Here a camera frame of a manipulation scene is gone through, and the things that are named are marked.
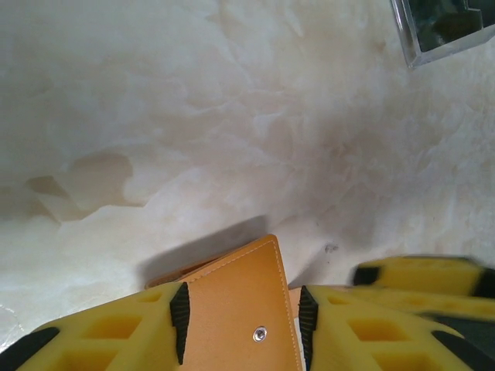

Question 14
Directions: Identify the clear acrylic card stand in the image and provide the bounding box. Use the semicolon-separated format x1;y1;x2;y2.
389;0;495;70

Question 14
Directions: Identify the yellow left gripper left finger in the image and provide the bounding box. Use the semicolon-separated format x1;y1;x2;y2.
0;281;193;371

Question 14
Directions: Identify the orange leather card holder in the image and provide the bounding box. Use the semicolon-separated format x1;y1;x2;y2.
145;233;306;371

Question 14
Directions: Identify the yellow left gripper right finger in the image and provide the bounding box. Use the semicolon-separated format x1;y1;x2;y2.
297;284;495;371

